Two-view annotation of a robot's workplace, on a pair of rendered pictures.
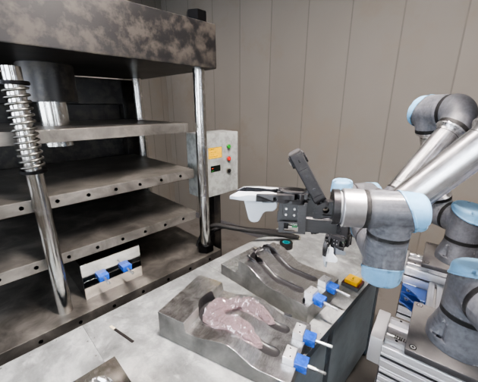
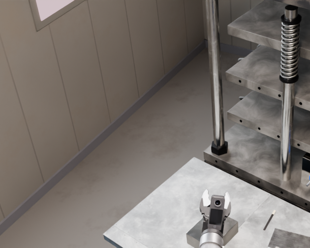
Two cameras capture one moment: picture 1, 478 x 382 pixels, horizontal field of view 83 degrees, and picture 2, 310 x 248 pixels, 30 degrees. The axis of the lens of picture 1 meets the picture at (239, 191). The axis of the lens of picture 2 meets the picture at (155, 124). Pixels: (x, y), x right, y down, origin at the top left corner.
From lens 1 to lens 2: 2.01 m
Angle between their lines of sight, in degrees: 81
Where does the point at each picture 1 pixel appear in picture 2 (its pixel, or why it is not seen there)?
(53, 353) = (244, 193)
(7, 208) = (272, 91)
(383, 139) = not seen: outside the picture
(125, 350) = (256, 229)
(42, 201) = (285, 100)
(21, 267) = (271, 130)
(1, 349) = (244, 166)
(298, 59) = not seen: outside the picture
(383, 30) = not seen: outside the picture
